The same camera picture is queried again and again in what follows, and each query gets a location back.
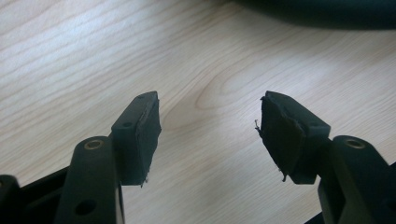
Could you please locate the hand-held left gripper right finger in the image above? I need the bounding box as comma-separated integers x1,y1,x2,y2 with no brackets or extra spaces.
254,90,332,185

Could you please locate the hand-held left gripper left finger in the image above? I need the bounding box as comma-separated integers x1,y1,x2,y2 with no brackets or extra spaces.
110,91,163,188

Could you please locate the dark round object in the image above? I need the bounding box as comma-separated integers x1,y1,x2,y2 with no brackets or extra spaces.
232,0,396,32

